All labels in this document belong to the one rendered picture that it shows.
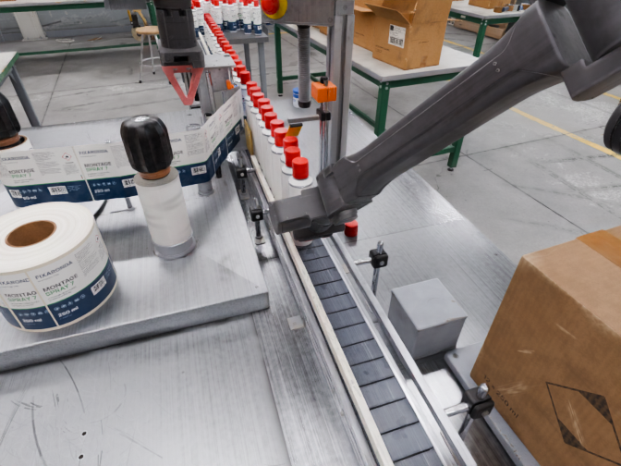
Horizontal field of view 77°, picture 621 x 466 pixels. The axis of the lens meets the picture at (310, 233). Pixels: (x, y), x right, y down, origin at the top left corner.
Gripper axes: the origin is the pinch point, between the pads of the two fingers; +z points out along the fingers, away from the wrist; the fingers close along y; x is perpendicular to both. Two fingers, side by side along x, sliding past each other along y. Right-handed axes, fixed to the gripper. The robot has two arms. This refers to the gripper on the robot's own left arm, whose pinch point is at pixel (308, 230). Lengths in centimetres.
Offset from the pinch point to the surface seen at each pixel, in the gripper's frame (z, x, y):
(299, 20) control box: -12.8, -41.6, -5.6
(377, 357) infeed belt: -14.6, 26.7, -2.8
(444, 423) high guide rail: -31.0, 34.0, -3.3
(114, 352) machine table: 1.4, 15.6, 41.0
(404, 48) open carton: 98, -118, -107
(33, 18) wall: 523, -545, 228
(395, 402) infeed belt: -19.6, 33.0, -2.0
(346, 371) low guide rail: -19.0, 26.8, 4.3
